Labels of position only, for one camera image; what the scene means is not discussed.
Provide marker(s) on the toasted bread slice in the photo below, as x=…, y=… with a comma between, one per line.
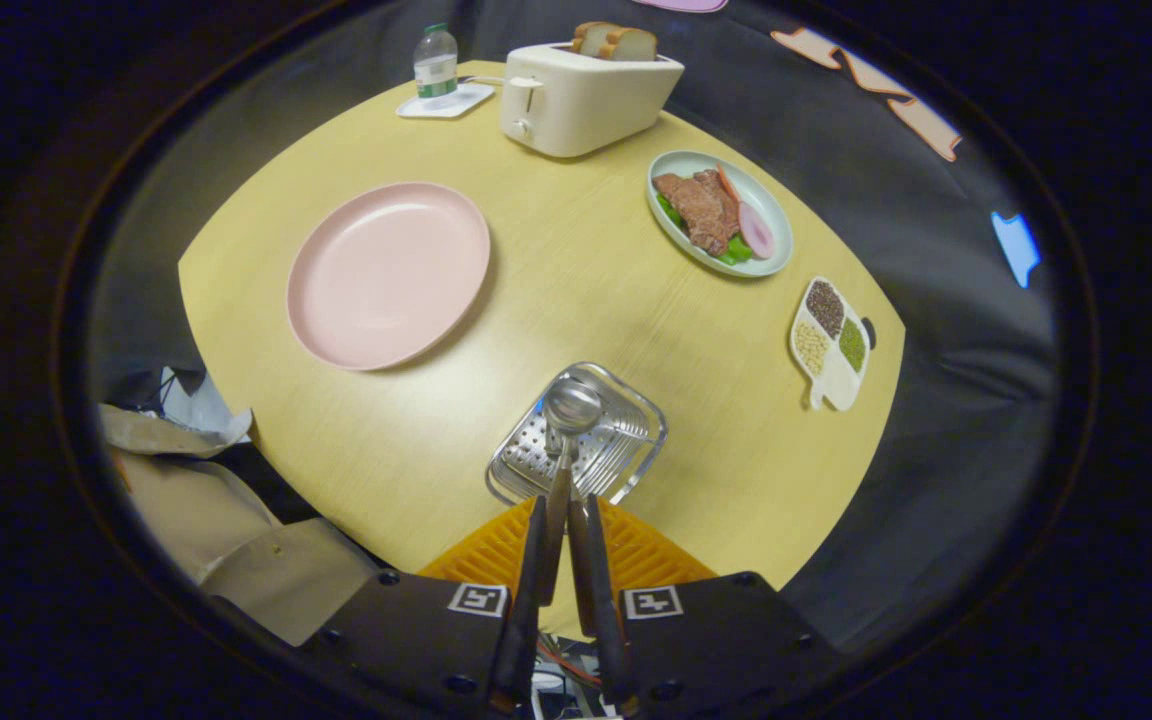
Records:
x=591, y=38
x=633, y=45

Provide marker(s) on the clear plastic cutlery tray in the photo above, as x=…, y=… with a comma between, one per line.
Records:
x=521, y=470

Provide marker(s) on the pink ham slice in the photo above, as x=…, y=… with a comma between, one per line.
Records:
x=757, y=232

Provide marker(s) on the brown meat slices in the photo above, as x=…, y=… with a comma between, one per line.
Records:
x=701, y=210

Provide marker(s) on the white square coaster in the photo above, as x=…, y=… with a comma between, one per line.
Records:
x=471, y=98

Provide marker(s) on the clear water bottle green cap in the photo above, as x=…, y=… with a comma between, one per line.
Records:
x=435, y=70

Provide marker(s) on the green lettuce leaf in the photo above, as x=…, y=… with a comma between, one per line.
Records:
x=736, y=248

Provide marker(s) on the white divided grain dish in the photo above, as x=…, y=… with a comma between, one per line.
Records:
x=836, y=385

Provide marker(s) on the brown cardboard box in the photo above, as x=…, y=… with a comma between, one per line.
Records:
x=236, y=540

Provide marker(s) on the pink plate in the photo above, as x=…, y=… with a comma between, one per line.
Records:
x=386, y=275

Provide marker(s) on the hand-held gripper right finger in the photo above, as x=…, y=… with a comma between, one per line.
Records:
x=601, y=610

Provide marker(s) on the white toaster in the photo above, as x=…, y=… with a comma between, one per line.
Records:
x=586, y=105

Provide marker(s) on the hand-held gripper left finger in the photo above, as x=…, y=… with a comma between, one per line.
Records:
x=526, y=610

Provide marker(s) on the pale green oval plate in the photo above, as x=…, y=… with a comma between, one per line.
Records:
x=681, y=160

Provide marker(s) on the orange carrot stick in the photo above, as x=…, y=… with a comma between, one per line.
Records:
x=726, y=182

